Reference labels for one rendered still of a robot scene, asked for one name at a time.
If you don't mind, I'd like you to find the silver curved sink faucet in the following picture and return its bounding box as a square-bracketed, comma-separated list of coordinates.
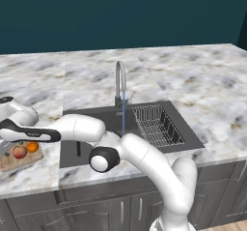
[114, 60, 137, 111]

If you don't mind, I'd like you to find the dark grey sink basin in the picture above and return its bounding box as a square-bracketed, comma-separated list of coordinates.
[59, 100, 206, 169]

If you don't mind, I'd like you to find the wooden cutting board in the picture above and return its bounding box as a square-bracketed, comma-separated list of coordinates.
[0, 143, 44, 174]

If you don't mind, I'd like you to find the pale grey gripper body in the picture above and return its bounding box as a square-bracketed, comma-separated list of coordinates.
[0, 140, 14, 160]

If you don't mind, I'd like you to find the dark grey sink front panel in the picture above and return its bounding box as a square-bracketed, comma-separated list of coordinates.
[5, 176, 156, 208]

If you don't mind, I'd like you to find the dark grey cabinet door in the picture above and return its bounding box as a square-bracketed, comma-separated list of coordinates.
[0, 198, 15, 231]
[13, 195, 132, 231]
[130, 191, 166, 231]
[192, 159, 247, 230]

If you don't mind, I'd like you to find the blue water stream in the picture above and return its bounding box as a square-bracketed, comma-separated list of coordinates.
[122, 91, 126, 137]

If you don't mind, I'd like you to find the orange tangerine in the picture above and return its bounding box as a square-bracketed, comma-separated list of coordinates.
[26, 141, 41, 154]

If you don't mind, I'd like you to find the wire dish rack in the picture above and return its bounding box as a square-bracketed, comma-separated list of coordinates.
[131, 104, 186, 148]

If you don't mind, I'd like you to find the silver cabinet door handle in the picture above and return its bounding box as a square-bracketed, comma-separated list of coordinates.
[138, 197, 144, 221]
[120, 201, 125, 225]
[235, 167, 247, 184]

